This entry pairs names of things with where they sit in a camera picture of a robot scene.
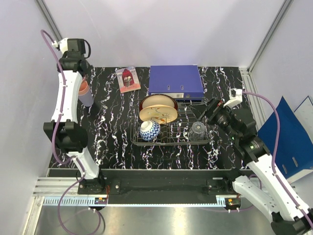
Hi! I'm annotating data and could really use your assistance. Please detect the white cable duct rail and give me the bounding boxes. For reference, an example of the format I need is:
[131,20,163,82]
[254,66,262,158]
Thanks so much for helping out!
[43,196,107,207]

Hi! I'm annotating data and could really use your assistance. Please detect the blue white patterned bowl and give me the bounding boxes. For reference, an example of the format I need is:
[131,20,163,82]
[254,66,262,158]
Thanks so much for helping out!
[139,120,160,141]

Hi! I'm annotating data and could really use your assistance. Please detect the cream floral plate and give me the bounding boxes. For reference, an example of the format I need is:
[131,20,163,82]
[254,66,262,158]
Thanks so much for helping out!
[139,105,178,124]

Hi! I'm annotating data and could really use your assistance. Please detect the red illustrated booklet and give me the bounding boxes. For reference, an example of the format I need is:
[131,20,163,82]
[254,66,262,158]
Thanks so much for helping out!
[115,66,141,94]

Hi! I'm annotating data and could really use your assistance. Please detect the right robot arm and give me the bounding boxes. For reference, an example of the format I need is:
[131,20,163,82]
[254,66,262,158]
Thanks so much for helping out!
[194,99,313,235]

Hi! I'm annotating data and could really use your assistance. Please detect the black wire dish rack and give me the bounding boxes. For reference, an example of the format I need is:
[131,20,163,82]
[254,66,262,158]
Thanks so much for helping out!
[130,97,210,146]

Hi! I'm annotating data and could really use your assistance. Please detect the red rimmed cream plate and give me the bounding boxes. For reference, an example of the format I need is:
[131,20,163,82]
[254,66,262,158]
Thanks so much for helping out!
[139,94,178,111]

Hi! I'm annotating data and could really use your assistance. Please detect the blue ring binder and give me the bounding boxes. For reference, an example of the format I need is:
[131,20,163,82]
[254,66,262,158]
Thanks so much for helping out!
[148,65,204,99]

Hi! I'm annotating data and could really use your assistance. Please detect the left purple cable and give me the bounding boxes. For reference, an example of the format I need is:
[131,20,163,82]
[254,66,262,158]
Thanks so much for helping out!
[40,29,106,235]

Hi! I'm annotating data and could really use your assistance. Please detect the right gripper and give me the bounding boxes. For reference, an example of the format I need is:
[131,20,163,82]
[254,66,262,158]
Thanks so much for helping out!
[188,96,239,141]

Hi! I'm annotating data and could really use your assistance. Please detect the blue folder outside cell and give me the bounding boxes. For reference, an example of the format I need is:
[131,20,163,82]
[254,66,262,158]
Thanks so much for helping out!
[257,95,313,183]

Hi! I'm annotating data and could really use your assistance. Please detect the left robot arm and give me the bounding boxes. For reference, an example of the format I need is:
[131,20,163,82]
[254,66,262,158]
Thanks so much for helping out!
[43,38,106,194]

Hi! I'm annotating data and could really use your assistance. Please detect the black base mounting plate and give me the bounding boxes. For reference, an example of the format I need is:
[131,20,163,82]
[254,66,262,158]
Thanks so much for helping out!
[46,168,262,205]

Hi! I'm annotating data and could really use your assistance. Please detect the lavender plastic cup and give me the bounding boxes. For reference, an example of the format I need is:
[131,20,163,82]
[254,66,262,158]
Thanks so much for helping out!
[78,90,94,107]

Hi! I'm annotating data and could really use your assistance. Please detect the clear glass tumbler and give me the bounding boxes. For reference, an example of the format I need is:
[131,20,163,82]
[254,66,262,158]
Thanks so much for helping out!
[188,121,206,141]

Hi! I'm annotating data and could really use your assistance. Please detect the pink plastic cup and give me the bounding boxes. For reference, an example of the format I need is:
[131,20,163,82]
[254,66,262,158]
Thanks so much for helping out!
[79,77,89,96]

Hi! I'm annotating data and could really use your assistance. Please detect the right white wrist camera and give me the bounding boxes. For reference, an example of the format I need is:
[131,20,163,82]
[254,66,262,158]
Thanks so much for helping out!
[224,88,243,108]

